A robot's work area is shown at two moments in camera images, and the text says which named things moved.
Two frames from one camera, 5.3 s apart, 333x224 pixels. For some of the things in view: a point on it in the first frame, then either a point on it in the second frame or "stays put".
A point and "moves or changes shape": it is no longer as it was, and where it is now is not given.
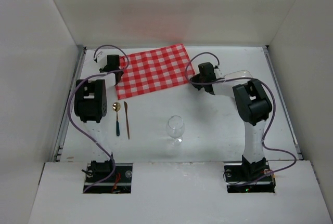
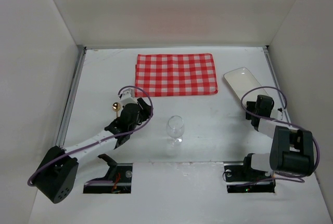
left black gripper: (117, 73) -> (144, 108)
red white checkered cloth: (146, 70) moves or changes shape
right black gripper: (197, 80) -> (250, 108)
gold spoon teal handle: (116, 106) stays put
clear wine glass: (175, 127) stays put
